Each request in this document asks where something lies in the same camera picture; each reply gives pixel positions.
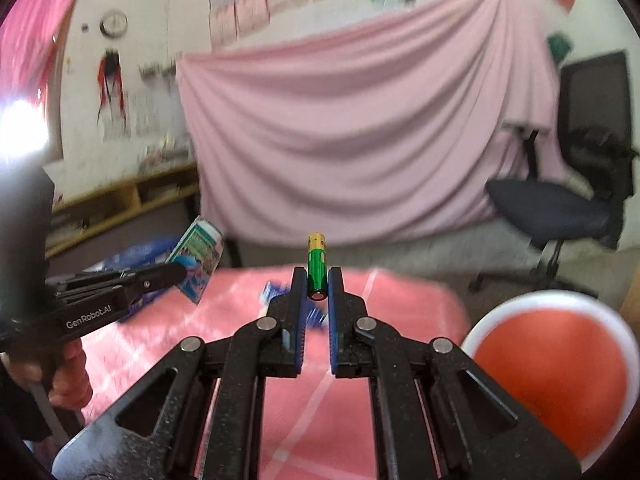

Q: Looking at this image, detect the red tassel wall decoration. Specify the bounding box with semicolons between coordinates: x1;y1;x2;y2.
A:
96;49;127;122

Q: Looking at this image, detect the green white snack bag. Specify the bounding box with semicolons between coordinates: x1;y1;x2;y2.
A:
165;216;224;304

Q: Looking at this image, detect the black office chair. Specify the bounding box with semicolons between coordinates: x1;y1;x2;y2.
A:
469;51;638;297

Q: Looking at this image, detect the person's left hand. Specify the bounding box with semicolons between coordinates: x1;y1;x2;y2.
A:
1;339;93;411

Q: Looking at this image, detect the pink hanging sheet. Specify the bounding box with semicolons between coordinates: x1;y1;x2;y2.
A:
177;0;564;246

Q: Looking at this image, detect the wooden wall shelf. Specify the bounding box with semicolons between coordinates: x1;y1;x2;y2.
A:
46;162;200;259

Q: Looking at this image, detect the blue cardboard box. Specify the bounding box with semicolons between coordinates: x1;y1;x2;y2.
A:
90;236;179;323

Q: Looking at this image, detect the green gold battery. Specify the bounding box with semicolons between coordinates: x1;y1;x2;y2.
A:
307;232;328;301

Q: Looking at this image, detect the red trash bucket white rim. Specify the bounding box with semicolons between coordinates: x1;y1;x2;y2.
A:
461;290;639;469

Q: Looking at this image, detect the pink checked tablecloth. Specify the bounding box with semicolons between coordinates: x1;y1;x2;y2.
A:
82;266;470;479

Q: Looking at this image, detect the round wall clock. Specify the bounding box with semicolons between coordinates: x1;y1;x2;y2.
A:
100;9;128;39

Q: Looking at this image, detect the stack of books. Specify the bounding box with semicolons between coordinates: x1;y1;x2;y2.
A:
138;134;193;174

